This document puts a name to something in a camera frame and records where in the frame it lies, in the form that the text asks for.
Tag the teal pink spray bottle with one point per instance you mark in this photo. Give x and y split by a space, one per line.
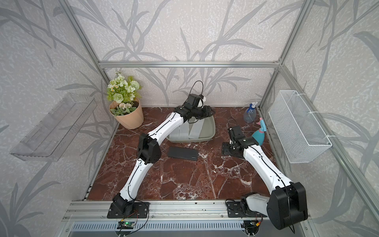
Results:
259 135

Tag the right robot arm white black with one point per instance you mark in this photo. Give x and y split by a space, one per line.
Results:
287 203

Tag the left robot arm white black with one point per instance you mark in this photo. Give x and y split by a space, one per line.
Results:
149 152

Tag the left green circuit board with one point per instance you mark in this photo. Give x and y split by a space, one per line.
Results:
125 225

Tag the clear plastic wall shelf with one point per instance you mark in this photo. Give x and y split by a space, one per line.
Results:
48 141

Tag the translucent white pencil case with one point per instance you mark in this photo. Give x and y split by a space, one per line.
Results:
175 134

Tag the black pencil case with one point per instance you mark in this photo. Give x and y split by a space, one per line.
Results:
183 153

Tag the right circuit board with wires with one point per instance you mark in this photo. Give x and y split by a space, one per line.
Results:
251 227

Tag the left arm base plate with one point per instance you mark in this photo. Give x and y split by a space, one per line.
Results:
137 209

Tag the grey-green plastic storage box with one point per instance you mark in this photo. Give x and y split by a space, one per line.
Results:
207 133

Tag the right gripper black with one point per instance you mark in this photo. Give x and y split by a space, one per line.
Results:
225 149

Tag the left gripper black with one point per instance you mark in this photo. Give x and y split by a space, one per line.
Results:
207 112

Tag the aluminium front rail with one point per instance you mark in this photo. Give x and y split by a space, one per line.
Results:
160 210

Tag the clear blue spray bottle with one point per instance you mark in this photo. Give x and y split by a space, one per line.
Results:
250 114

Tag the translucent pencil case front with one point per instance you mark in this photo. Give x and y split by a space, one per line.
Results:
196 129

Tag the white wire mesh basket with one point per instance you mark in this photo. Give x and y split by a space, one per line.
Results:
301 135

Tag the terracotta pot with flowers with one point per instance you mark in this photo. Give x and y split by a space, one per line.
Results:
123 92

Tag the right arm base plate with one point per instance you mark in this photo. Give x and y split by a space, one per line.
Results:
235 209

